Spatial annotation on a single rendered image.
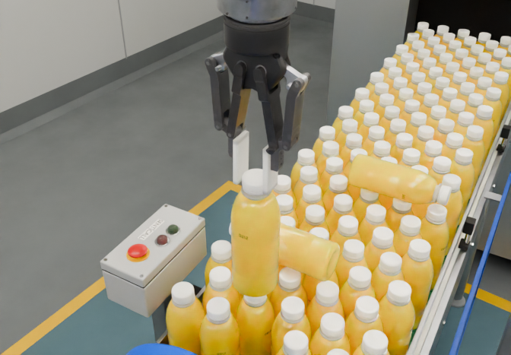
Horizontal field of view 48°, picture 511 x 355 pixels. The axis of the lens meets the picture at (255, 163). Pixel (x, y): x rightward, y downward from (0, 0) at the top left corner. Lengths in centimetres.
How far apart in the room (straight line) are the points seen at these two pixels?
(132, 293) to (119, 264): 6
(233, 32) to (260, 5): 5
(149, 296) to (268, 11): 64
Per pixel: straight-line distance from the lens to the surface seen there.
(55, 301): 262
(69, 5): 397
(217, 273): 103
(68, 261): 279
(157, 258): 108
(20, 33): 379
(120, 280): 109
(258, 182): 75
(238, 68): 67
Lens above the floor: 183
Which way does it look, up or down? 34 degrees down
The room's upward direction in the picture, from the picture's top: straight up
